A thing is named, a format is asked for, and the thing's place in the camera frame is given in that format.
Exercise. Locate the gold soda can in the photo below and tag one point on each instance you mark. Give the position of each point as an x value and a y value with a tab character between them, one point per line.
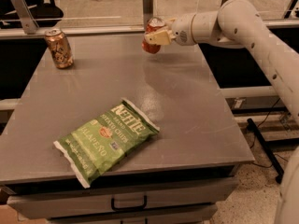
59	47

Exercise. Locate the black floor stand bar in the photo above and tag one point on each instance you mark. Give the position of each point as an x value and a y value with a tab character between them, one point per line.
270	155

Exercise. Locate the grey drawer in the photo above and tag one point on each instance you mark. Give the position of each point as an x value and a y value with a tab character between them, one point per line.
187	214
97	201

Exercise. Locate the grey upper drawer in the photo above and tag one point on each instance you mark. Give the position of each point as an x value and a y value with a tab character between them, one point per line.
97	201

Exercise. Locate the left metal bracket post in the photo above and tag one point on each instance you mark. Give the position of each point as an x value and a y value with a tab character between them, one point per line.
28	24

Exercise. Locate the red coke can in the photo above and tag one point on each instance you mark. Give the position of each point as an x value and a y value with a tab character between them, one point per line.
154	26

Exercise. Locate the green jalapeno chip bag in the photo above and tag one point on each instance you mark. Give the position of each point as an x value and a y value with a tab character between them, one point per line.
96	146

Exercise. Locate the black drawer handle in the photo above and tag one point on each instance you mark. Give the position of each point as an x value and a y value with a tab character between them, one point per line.
133	205

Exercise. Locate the middle metal bracket post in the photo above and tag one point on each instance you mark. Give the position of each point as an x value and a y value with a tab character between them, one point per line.
147	11

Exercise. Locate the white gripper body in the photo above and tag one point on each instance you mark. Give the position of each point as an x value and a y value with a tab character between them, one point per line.
181	29

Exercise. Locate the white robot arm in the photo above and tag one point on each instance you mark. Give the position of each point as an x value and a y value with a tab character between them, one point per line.
237	24

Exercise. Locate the grey lower drawer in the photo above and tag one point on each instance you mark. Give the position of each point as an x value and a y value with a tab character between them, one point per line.
187	214

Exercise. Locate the black office chair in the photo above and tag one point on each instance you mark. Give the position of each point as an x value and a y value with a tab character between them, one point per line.
45	12

